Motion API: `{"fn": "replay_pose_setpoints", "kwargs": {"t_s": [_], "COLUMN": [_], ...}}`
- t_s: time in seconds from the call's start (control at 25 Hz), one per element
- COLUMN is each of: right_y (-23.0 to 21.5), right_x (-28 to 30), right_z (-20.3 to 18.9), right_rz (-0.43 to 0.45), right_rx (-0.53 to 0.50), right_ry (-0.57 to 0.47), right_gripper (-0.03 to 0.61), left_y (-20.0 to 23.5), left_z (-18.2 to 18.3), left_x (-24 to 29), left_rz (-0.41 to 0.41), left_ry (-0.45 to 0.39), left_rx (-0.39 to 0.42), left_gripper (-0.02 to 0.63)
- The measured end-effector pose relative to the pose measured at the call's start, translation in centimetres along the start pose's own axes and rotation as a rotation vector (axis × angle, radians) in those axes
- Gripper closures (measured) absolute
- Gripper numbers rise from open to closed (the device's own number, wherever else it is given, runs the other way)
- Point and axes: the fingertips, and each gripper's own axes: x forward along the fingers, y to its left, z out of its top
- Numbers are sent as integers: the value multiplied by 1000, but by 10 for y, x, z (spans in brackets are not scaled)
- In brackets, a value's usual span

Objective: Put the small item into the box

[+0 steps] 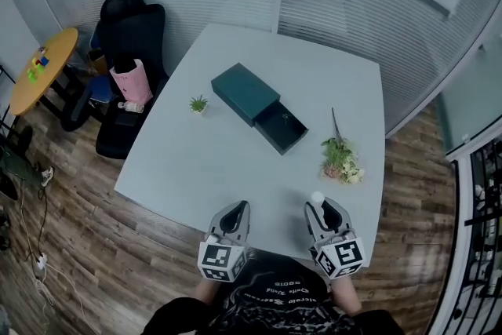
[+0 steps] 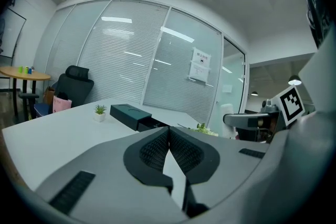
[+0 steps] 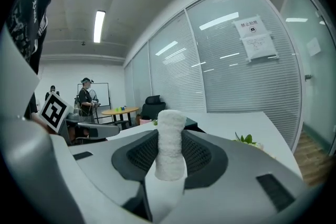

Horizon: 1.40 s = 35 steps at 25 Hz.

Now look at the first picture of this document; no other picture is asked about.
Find person's left forearm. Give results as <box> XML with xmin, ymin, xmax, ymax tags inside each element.
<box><xmin>193</xmin><ymin>277</ymin><xmax>227</xmax><ymax>309</ymax></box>

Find black printed shirt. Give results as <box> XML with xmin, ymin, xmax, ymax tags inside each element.
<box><xmin>144</xmin><ymin>246</ymin><xmax>406</xmax><ymax>335</ymax></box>

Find pink paper bag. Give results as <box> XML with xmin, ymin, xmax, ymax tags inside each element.
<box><xmin>108</xmin><ymin>58</ymin><xmax>155</xmax><ymax>107</ymax></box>

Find white square table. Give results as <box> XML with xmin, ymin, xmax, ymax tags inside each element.
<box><xmin>113</xmin><ymin>23</ymin><xmax>384</xmax><ymax>268</ymax></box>

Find brown paper bag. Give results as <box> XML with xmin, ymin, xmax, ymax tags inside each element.
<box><xmin>86</xmin><ymin>48</ymin><xmax>109</xmax><ymax>76</ymax></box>

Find artificial flower bouquet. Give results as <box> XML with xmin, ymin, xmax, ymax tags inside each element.
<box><xmin>319</xmin><ymin>107</ymin><xmax>366</xmax><ymax>186</ymax></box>

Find small potted green plant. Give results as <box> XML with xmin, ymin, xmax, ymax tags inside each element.
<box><xmin>189</xmin><ymin>93</ymin><xmax>209</xmax><ymax>116</ymax></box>

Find black floor cable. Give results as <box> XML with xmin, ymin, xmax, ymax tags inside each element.
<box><xmin>25</xmin><ymin>186</ymin><xmax>50</xmax><ymax>262</ymax></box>

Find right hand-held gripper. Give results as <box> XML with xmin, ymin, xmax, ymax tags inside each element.
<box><xmin>304</xmin><ymin>196</ymin><xmax>366</xmax><ymax>280</ymax></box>

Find white power strip with cable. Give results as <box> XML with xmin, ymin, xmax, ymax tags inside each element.
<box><xmin>21</xmin><ymin>188</ymin><xmax>93</xmax><ymax>335</ymax></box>

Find black office chair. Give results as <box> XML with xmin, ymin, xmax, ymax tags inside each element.
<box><xmin>60</xmin><ymin>0</ymin><xmax>170</xmax><ymax>160</ymax></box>

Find dark green drawer box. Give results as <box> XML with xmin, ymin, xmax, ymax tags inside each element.
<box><xmin>210</xmin><ymin>63</ymin><xmax>310</xmax><ymax>156</ymax></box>

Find black metal railing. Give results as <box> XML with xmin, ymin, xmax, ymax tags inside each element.
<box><xmin>429</xmin><ymin>137</ymin><xmax>502</xmax><ymax>335</ymax></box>

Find round wooden table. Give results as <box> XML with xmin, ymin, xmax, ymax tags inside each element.
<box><xmin>8</xmin><ymin>27</ymin><xmax>89</xmax><ymax>118</ymax></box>

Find blue chair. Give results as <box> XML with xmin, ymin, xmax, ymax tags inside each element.
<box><xmin>88</xmin><ymin>27</ymin><xmax>121</xmax><ymax>104</ymax></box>

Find white plastic bottle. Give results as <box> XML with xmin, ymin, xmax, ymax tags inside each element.
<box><xmin>117</xmin><ymin>100</ymin><xmax>144</xmax><ymax>115</ymax></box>

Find coloured toy blocks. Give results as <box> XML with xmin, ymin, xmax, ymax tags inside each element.
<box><xmin>27</xmin><ymin>56</ymin><xmax>51</xmax><ymax>82</ymax></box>

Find person's right forearm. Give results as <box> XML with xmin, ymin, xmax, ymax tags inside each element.
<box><xmin>328</xmin><ymin>273</ymin><xmax>362</xmax><ymax>315</ymax></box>

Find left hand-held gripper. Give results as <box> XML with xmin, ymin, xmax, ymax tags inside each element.
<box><xmin>197</xmin><ymin>200</ymin><xmax>253</xmax><ymax>283</ymax></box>

